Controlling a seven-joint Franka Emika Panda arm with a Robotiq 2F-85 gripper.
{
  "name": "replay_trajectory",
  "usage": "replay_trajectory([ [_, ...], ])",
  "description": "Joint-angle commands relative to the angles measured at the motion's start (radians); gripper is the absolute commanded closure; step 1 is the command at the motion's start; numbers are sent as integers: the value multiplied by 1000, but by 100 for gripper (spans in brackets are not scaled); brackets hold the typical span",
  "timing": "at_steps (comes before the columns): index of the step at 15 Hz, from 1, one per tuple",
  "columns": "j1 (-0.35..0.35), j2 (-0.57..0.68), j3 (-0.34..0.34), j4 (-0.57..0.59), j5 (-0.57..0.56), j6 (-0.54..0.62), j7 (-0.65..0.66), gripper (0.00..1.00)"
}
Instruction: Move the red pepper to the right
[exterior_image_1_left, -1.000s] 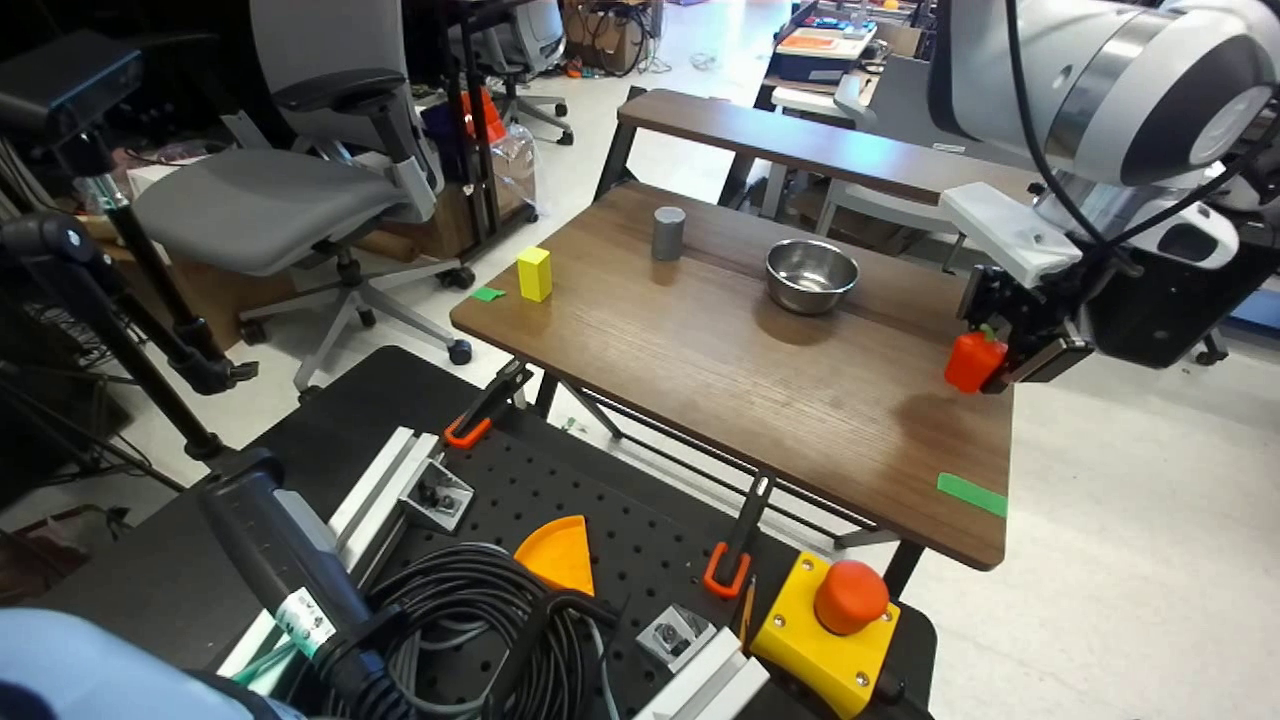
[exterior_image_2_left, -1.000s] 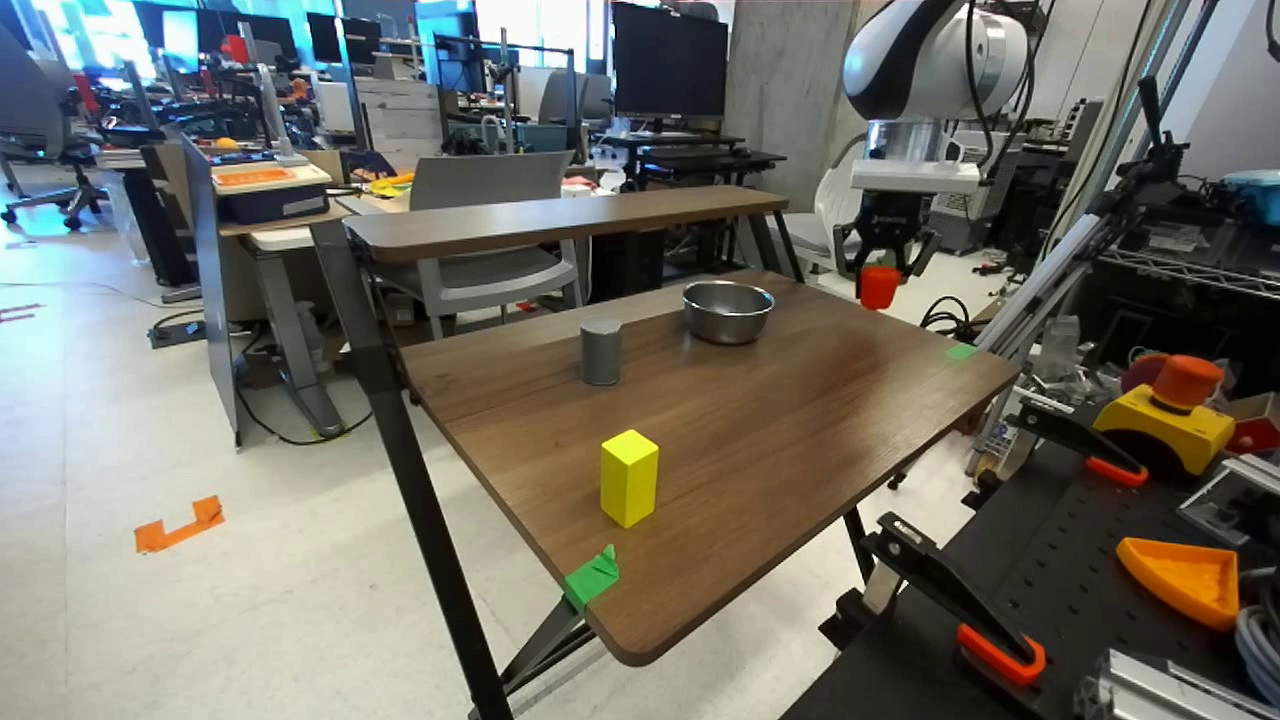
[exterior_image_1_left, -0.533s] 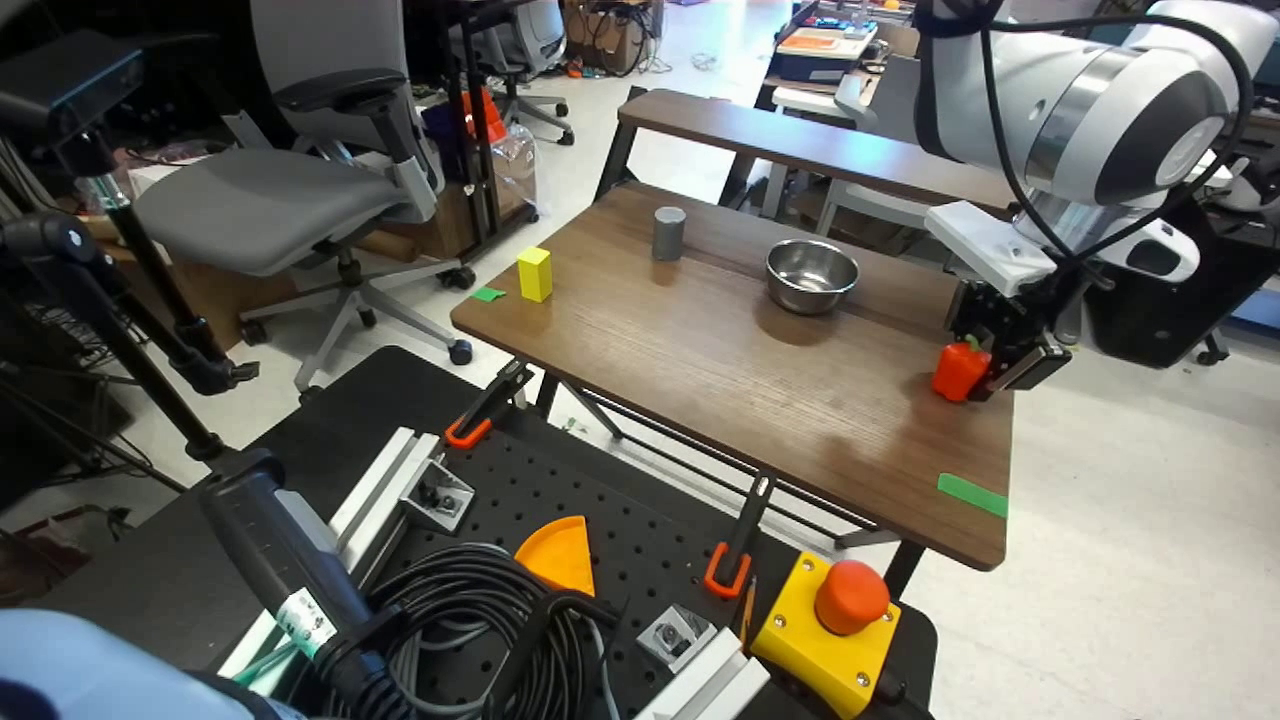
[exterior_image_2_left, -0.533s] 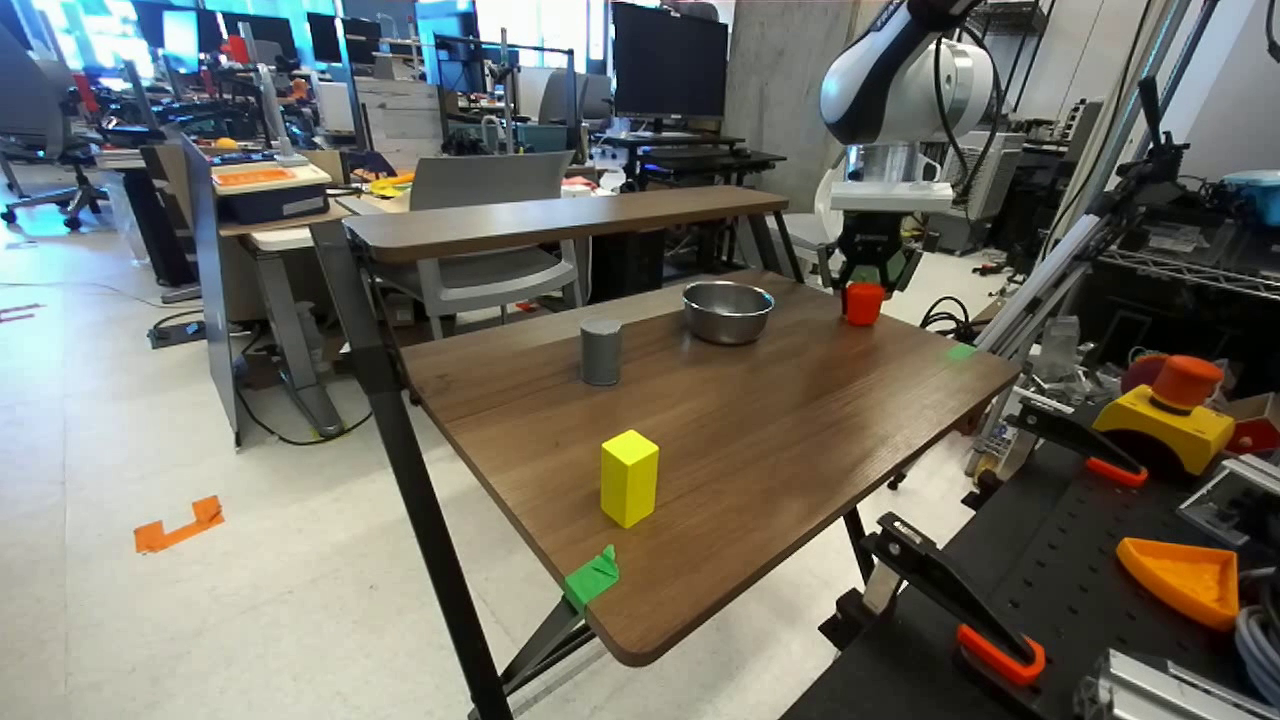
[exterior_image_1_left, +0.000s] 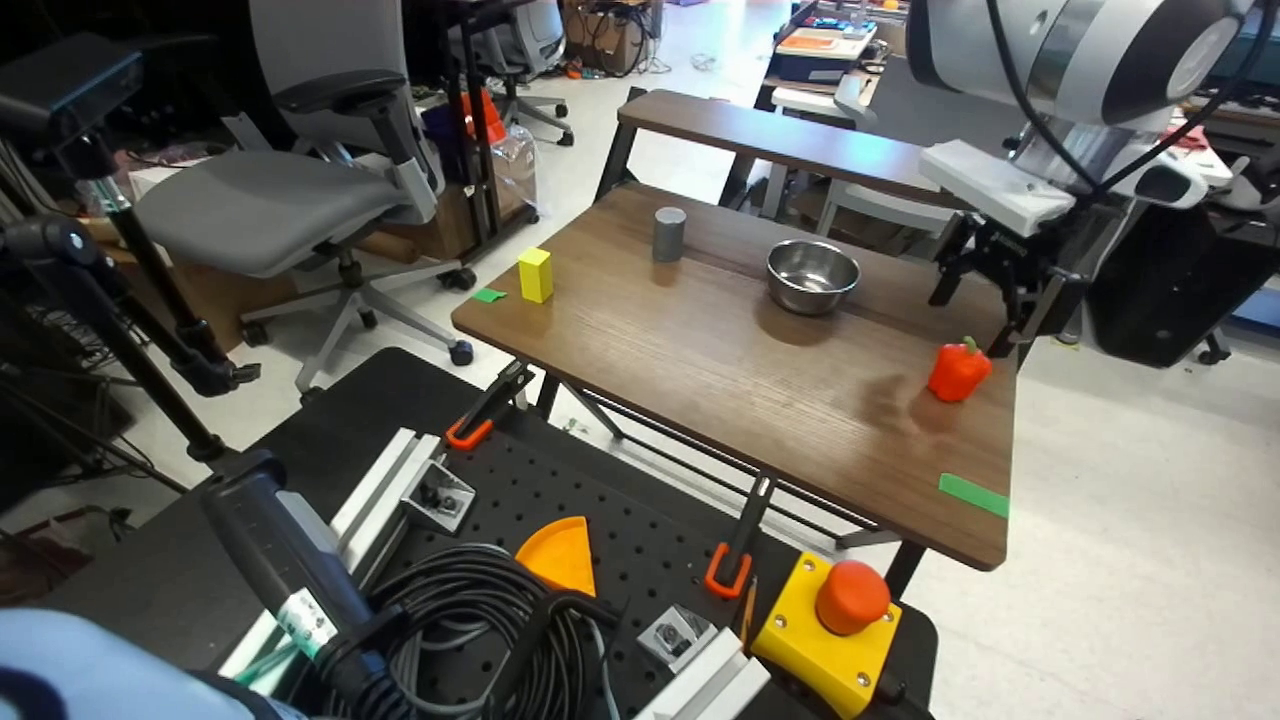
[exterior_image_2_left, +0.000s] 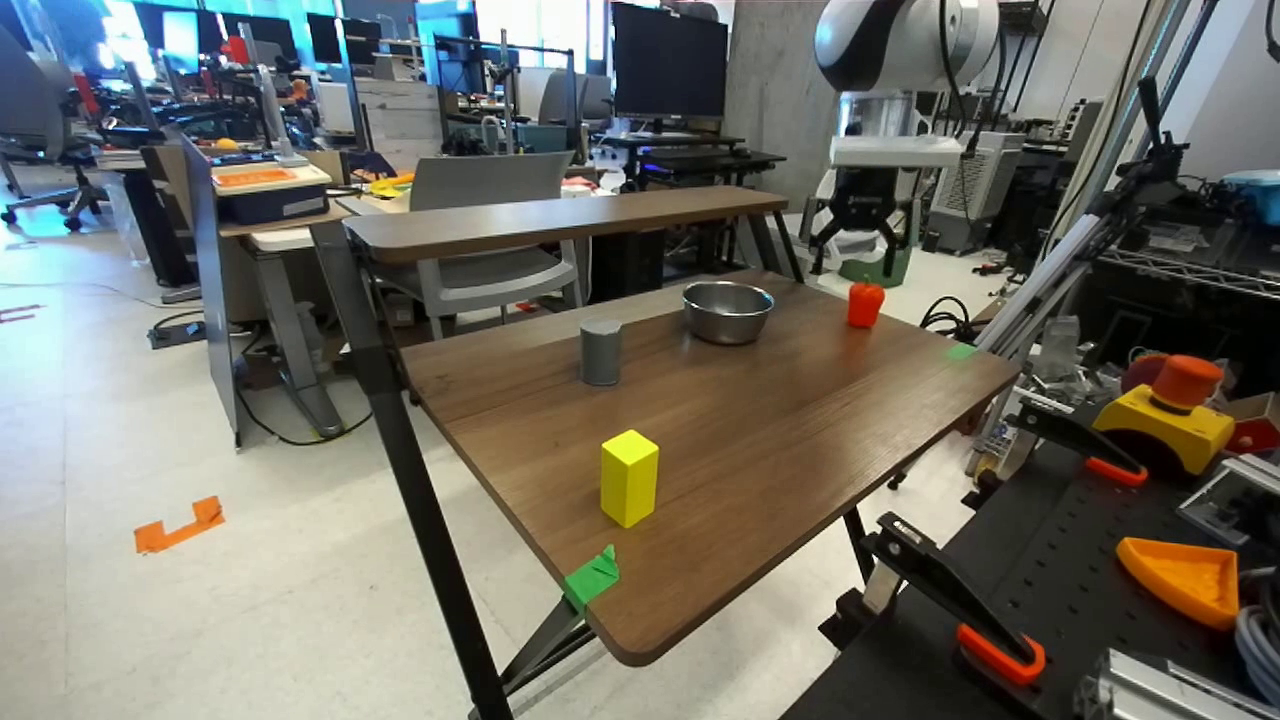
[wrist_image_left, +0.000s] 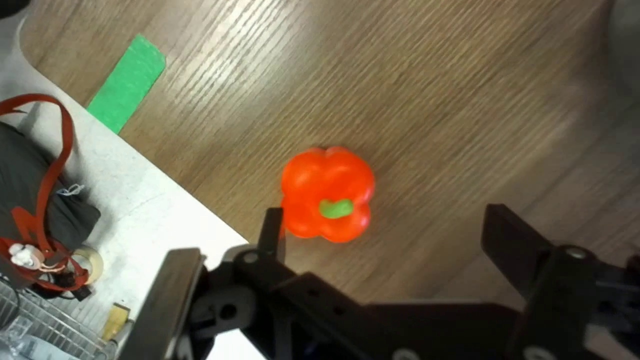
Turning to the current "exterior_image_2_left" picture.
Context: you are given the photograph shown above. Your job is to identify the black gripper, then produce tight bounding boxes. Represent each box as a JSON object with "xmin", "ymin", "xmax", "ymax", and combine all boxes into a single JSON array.
[{"xmin": 813, "ymin": 163, "xmax": 927, "ymax": 289}]

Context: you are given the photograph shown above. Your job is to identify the green bin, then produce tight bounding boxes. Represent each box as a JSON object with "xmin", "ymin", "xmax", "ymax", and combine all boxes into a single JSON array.
[{"xmin": 836, "ymin": 235, "xmax": 920, "ymax": 291}]

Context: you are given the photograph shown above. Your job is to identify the steel bowl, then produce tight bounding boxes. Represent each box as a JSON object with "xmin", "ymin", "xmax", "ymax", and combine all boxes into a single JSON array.
[{"xmin": 681, "ymin": 276, "xmax": 778, "ymax": 353}]

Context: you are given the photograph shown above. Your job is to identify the aluminium extrusion bar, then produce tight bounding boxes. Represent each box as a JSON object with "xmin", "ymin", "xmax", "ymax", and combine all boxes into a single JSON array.
[{"xmin": 975, "ymin": 211, "xmax": 1111, "ymax": 358}]

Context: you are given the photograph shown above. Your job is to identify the dark wooden work table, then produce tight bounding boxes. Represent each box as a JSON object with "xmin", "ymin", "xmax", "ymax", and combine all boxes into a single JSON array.
[{"xmin": 310, "ymin": 216, "xmax": 1022, "ymax": 720}]

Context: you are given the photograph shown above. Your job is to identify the black computer monitor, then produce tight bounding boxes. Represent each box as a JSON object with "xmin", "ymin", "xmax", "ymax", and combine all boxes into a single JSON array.
[{"xmin": 607, "ymin": 0, "xmax": 732, "ymax": 124}]

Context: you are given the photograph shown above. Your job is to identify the small black orange clamp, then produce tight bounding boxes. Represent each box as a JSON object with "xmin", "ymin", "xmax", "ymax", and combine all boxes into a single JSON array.
[{"xmin": 1003, "ymin": 396, "xmax": 1151, "ymax": 493}]

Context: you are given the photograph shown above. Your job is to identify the grey cylinder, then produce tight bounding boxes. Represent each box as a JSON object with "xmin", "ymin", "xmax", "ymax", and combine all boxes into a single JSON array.
[{"xmin": 574, "ymin": 316, "xmax": 628, "ymax": 391}]

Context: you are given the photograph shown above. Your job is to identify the long wooden desk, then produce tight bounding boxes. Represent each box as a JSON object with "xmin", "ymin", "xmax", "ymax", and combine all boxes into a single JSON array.
[{"xmin": 339, "ymin": 182, "xmax": 808, "ymax": 320}]

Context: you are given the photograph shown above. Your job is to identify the yellow rectangular block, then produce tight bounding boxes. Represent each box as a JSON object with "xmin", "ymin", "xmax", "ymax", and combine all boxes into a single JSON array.
[{"xmin": 597, "ymin": 422, "xmax": 662, "ymax": 532}]

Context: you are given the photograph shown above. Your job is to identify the yellow emergency stop button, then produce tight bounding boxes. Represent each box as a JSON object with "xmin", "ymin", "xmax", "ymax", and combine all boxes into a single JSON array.
[{"xmin": 1086, "ymin": 353, "xmax": 1238, "ymax": 478}]

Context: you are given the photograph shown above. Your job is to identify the large black orange clamp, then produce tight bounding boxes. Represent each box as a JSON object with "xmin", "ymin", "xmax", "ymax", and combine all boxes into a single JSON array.
[{"xmin": 860, "ymin": 509, "xmax": 1052, "ymax": 694}]

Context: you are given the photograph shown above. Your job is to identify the black perforated board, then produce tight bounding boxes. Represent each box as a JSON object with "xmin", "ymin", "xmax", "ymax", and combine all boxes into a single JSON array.
[{"xmin": 778, "ymin": 429, "xmax": 1280, "ymax": 720}]

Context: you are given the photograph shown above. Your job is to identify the grey office chair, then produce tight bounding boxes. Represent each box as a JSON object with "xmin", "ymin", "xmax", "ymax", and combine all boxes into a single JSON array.
[{"xmin": 376, "ymin": 148, "xmax": 586, "ymax": 339}]

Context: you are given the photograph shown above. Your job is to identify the orange triangular plastic piece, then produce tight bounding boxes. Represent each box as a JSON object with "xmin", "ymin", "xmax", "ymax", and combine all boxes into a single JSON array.
[{"xmin": 1111, "ymin": 532, "xmax": 1245, "ymax": 633}]

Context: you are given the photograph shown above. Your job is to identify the white cabinet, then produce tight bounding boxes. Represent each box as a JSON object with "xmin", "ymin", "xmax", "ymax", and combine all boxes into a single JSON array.
[{"xmin": 351, "ymin": 75, "xmax": 446, "ymax": 175}]

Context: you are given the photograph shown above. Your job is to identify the black box with orange top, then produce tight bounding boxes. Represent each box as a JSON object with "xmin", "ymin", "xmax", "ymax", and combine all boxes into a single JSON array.
[{"xmin": 206, "ymin": 160, "xmax": 336, "ymax": 229}]

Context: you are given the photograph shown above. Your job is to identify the grey divider panel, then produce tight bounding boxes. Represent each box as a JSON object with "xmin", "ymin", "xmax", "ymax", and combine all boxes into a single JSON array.
[{"xmin": 179, "ymin": 129, "xmax": 246, "ymax": 451}]

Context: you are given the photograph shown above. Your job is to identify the dark swivel chair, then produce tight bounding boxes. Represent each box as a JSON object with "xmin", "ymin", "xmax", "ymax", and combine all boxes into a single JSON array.
[{"xmin": 0, "ymin": 27, "xmax": 112, "ymax": 235}]

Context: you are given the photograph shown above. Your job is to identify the black floor cable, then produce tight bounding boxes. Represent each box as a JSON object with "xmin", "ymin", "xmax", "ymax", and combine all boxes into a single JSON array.
[{"xmin": 914, "ymin": 291, "xmax": 978, "ymax": 344}]

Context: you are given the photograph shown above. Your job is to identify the black camera stand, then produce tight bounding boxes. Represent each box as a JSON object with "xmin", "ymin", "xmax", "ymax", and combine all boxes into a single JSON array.
[{"xmin": 1101, "ymin": 71, "xmax": 1197, "ymax": 230}]

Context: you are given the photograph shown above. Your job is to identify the grey cable bundle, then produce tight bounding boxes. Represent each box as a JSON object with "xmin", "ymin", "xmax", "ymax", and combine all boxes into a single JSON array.
[{"xmin": 1232, "ymin": 598, "xmax": 1280, "ymax": 708}]

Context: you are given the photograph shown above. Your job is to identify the orange floor bracket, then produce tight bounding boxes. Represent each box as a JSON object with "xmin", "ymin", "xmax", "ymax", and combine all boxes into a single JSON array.
[{"xmin": 130, "ymin": 493, "xmax": 228, "ymax": 557}]

